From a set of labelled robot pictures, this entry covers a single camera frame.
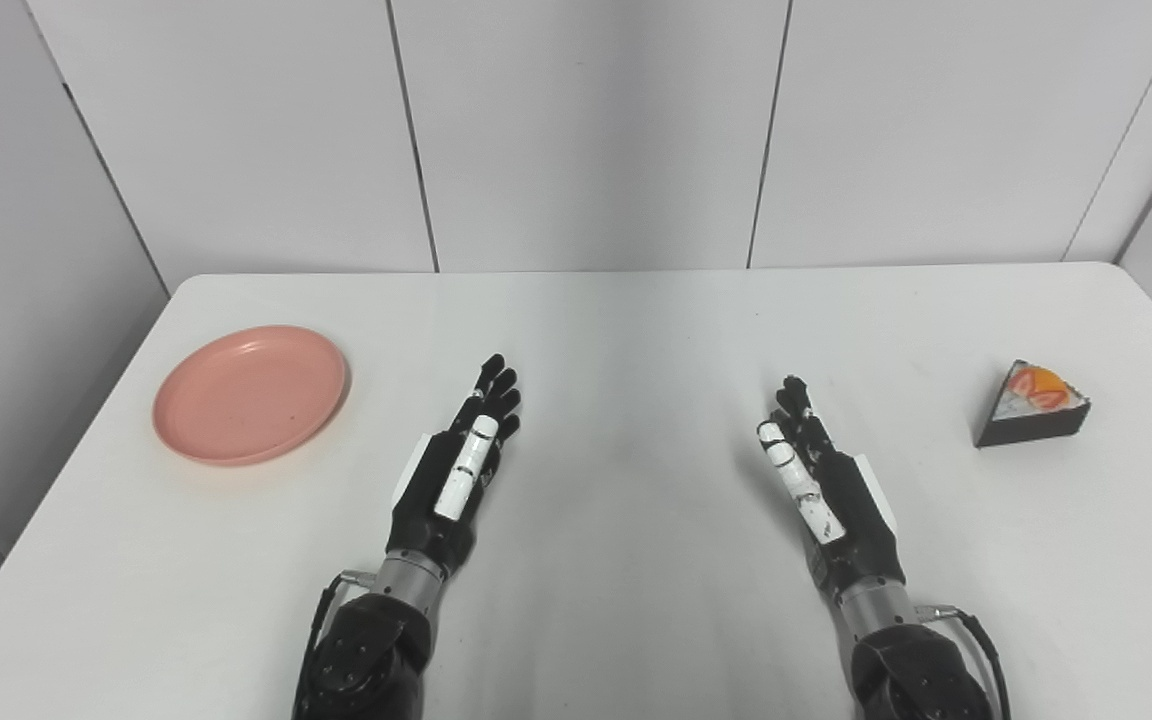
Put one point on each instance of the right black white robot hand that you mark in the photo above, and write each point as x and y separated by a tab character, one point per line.
841	500

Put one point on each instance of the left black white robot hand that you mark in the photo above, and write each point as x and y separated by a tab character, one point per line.
436	500

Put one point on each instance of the cake slice with fruit topping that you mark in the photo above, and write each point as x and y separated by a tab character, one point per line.
1031	405

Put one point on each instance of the pink round plate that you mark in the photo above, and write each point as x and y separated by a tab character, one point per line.
250	394

